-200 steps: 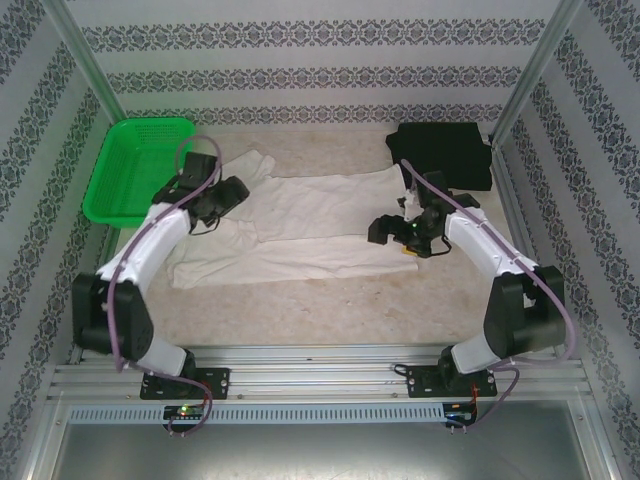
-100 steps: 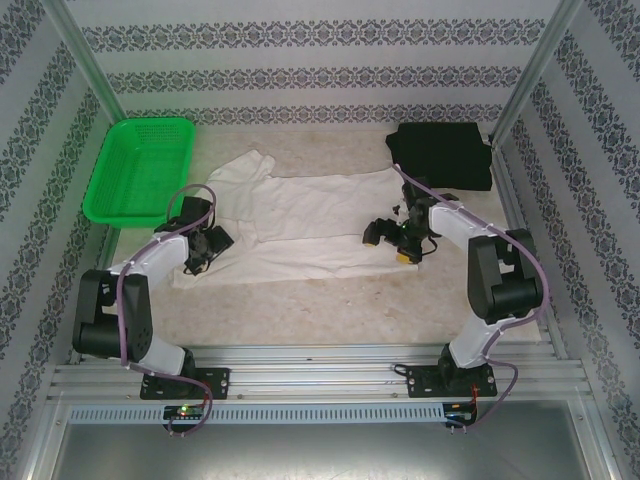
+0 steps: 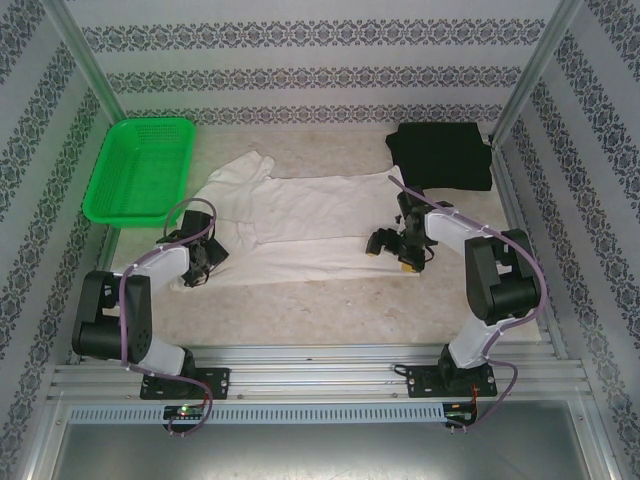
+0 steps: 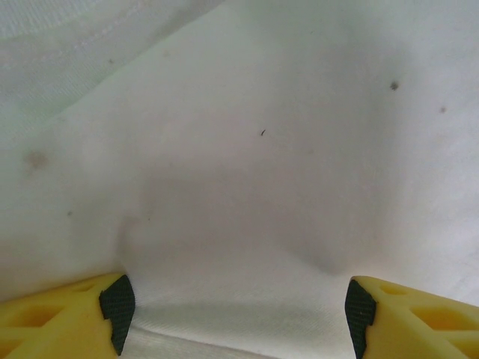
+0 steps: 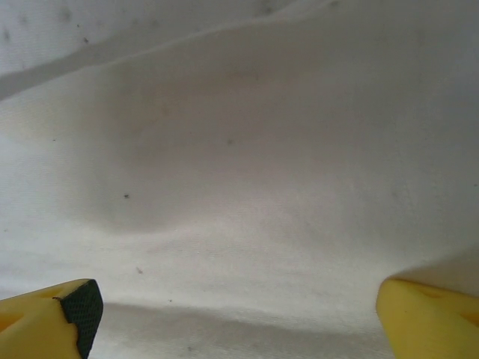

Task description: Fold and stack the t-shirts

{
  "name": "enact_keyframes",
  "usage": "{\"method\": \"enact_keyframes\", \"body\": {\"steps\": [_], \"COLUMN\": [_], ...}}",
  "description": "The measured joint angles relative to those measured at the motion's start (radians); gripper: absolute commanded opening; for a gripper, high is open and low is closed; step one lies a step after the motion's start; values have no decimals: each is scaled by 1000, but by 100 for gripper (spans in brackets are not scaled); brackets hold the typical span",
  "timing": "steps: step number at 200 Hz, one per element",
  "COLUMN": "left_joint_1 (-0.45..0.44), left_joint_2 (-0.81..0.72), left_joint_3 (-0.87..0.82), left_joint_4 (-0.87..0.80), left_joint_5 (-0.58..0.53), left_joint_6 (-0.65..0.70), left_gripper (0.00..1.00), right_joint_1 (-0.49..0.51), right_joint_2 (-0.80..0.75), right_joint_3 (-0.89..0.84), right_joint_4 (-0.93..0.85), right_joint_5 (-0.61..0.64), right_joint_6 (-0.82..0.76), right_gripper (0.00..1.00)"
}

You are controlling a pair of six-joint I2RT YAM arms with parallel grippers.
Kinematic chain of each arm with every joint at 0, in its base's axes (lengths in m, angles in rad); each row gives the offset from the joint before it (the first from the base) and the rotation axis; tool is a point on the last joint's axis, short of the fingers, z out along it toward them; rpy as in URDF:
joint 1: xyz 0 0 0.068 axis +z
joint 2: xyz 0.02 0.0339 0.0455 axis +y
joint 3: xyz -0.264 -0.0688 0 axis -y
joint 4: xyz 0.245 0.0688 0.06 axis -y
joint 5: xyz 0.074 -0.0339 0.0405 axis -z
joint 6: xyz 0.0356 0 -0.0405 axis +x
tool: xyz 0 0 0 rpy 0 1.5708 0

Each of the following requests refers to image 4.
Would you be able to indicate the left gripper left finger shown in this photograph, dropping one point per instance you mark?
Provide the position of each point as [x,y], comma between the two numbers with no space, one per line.
[56,329]

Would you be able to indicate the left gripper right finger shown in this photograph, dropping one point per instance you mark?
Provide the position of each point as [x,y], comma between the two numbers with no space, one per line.
[419,329]

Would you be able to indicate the white t-shirt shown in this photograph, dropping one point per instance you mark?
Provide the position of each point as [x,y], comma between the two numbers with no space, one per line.
[239,142]

